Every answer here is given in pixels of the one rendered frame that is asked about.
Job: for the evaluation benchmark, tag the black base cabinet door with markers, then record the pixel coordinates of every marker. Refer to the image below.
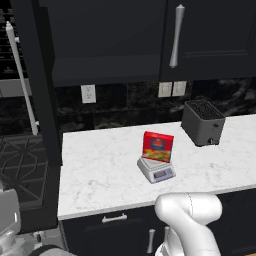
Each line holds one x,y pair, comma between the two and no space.
238,220
156,240

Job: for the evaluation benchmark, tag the red boxed food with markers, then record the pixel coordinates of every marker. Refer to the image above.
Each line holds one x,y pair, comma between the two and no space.
158,146

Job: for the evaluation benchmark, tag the black hob with grates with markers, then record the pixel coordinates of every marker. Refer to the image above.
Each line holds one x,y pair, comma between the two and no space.
20,166

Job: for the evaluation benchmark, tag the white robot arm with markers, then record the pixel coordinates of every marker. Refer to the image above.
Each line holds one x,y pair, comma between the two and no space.
186,213

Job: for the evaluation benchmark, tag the black drawer front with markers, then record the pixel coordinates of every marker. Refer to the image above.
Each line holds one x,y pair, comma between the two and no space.
110,230

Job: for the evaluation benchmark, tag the white digital scale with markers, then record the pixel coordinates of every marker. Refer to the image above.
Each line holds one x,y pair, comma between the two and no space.
156,171

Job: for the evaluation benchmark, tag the white light switch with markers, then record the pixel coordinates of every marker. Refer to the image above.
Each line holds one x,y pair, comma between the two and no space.
179,88
165,89

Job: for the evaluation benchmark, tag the white power outlet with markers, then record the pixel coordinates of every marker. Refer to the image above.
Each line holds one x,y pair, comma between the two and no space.
88,93

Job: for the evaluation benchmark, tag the open black cabinet door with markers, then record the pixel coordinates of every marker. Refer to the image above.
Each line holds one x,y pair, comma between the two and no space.
40,83

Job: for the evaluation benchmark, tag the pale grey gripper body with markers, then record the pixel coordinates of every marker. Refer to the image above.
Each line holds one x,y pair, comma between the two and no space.
8,210

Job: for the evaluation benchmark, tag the dark grey toaster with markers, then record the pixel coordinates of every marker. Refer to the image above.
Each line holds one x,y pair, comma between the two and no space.
201,121

